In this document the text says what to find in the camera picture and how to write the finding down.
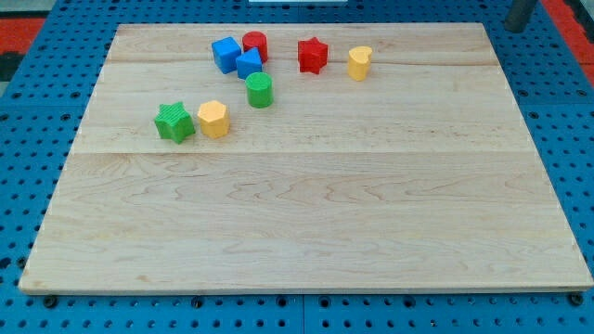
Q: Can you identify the light wooden board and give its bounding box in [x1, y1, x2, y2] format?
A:
[19, 23, 593, 296]

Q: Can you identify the yellow hexagon block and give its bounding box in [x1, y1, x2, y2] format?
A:
[197, 100, 230, 139]

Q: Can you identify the green star block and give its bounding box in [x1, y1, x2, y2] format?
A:
[154, 102, 195, 144]

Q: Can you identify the red star block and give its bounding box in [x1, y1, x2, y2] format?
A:
[298, 37, 329, 74]

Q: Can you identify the blue triangle block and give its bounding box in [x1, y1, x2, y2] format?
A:
[236, 47, 263, 80]

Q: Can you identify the red cylinder block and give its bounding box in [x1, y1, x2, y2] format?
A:
[241, 31, 268, 63]

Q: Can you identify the green cylinder block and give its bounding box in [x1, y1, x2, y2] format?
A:
[245, 71, 274, 109]

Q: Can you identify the blue cube block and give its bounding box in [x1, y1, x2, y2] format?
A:
[211, 36, 242, 74]

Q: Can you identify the yellow heart block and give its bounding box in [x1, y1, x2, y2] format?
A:
[347, 45, 373, 82]

